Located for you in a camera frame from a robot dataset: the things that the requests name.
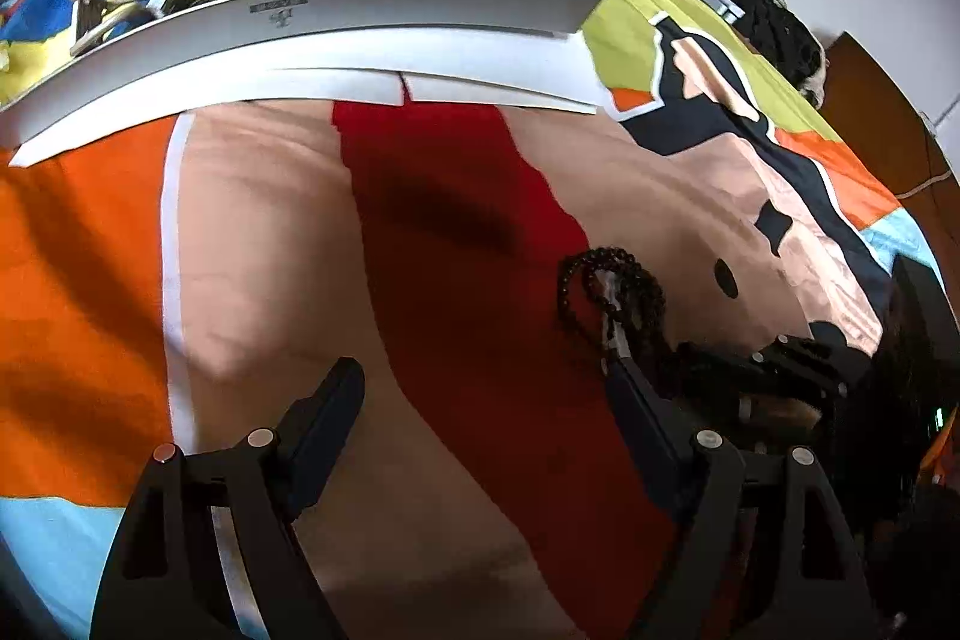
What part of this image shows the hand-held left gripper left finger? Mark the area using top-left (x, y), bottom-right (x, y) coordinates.
top-left (90, 355), bottom-right (366, 640)

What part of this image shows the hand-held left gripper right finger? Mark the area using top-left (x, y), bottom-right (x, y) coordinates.
top-left (604, 359), bottom-right (875, 640)

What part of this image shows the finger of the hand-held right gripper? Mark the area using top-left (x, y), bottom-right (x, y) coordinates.
top-left (673, 332), bottom-right (853, 399)
top-left (660, 385), bottom-right (826, 461)

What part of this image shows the dark bead necklace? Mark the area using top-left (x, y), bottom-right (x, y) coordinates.
top-left (555, 244), bottom-right (670, 380)

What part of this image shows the white box with cartoon lining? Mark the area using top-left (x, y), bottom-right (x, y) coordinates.
top-left (0, 0), bottom-right (605, 150)

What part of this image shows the colourful printed blanket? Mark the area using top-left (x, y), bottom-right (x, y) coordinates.
top-left (0, 0), bottom-right (942, 640)

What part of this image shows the brown wooden door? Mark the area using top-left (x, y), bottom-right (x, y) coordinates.
top-left (814, 31), bottom-right (960, 223)

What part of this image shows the black fuzzy garment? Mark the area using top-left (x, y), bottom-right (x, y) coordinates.
top-left (720, 0), bottom-right (827, 110)

